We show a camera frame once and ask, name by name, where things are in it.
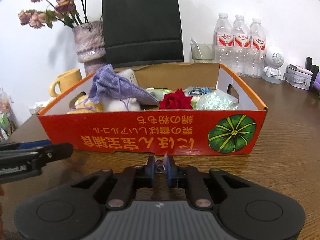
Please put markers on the water bottle left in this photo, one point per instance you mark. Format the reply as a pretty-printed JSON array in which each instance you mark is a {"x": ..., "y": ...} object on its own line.
[{"x": 223, "y": 40}]

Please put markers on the purple tissue pack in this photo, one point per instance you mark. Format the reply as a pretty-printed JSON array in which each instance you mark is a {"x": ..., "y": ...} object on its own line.
[{"x": 316, "y": 83}]

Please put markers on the yellow ceramic mug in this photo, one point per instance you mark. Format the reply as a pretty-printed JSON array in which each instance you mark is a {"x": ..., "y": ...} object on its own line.
[{"x": 64, "y": 81}]

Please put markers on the red fabric rose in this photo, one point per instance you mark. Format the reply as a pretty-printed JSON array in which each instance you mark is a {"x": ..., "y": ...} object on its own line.
[{"x": 176, "y": 100}]

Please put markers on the black lipstick tubes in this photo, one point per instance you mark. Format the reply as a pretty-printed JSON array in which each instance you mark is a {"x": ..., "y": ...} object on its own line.
[{"x": 314, "y": 69}]

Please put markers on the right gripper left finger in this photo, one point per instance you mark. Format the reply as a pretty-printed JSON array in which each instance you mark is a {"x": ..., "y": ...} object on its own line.
[{"x": 119, "y": 189}]

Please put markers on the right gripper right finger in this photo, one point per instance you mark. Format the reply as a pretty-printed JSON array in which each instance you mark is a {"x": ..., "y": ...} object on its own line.
[{"x": 191, "y": 180}]

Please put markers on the water bottle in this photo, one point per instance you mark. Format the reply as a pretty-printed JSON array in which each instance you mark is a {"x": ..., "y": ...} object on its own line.
[
  {"x": 223, "y": 40},
  {"x": 241, "y": 46},
  {"x": 257, "y": 49}
]

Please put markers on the purple ceramic vase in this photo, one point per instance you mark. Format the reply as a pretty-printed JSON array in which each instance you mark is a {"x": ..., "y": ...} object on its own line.
[{"x": 90, "y": 45}]

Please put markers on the red orange cardboard box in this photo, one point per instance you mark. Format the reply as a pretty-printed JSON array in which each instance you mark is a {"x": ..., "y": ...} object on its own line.
[{"x": 175, "y": 132}]

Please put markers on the black paper bag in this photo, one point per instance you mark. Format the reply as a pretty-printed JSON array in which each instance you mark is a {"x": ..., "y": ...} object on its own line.
[{"x": 142, "y": 32}]

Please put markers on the yellow white plush toy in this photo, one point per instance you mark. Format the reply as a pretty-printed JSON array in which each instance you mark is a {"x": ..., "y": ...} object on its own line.
[{"x": 112, "y": 99}]

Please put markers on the white astronaut figurine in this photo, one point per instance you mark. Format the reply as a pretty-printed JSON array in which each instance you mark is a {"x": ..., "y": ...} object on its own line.
[{"x": 273, "y": 62}]

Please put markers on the clear glass cup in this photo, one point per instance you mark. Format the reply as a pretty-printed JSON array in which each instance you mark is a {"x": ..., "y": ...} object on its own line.
[{"x": 201, "y": 52}]

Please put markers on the clear candy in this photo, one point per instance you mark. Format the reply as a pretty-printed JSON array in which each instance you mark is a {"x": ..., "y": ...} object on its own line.
[{"x": 160, "y": 164}]

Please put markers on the water bottle right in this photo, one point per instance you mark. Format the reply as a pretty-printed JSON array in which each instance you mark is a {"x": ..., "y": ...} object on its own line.
[{"x": 257, "y": 49}]

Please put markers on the small printed tin box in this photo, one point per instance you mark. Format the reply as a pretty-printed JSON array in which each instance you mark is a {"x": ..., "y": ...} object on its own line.
[{"x": 298, "y": 77}]

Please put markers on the glittery plastic packet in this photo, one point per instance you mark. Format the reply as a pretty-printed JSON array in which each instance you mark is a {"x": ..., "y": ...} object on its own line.
[{"x": 217, "y": 100}]

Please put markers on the water bottle middle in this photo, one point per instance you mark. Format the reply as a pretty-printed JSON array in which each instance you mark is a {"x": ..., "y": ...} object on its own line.
[{"x": 241, "y": 46}]

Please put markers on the dried pink roses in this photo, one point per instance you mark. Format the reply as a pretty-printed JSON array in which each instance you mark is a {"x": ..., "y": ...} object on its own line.
[{"x": 71, "y": 13}]

